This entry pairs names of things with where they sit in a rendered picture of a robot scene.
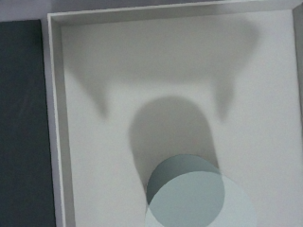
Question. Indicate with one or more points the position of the white shallow tray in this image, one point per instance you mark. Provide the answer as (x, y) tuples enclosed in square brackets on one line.
[(134, 86)]

